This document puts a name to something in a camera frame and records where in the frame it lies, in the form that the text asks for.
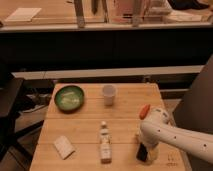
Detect black eraser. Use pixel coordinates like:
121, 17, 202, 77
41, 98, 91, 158
136, 144, 148, 162

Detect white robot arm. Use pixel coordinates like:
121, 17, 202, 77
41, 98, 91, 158
137, 105, 213, 164

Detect orange carrot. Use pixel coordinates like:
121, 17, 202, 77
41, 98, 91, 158
139, 104, 150, 120

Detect small clear bottle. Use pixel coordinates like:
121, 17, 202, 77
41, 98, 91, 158
100, 121, 112, 164

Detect white sponge block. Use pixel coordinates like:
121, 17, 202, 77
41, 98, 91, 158
54, 136, 75, 160

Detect green bowl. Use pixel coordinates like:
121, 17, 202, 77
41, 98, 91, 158
54, 85, 85, 113

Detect black chair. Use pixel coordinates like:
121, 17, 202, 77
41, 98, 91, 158
0, 78, 44, 161

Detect white paper sheet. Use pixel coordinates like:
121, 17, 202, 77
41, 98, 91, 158
5, 8, 41, 22

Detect grey metal rail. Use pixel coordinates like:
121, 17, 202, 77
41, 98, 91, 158
13, 65, 203, 80

